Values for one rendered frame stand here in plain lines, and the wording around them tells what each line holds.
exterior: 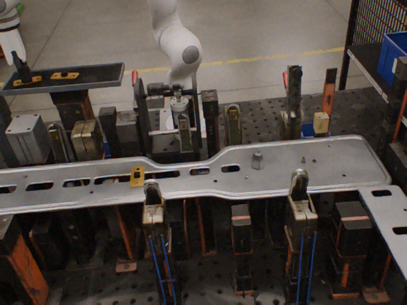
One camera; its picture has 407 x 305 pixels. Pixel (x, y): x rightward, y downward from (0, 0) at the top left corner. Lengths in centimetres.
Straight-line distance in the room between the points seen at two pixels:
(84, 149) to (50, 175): 12
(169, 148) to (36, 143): 39
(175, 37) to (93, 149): 48
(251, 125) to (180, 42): 59
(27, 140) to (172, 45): 56
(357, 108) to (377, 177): 88
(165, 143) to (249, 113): 70
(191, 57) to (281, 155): 48
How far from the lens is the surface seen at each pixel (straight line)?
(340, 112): 196
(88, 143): 125
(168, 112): 180
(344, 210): 108
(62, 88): 134
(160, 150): 129
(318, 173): 114
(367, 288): 128
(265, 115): 191
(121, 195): 111
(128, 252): 131
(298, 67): 119
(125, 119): 127
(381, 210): 107
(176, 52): 143
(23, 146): 131
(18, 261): 117
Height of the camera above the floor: 174
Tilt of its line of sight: 37 degrees down
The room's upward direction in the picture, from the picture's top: 6 degrees counter-clockwise
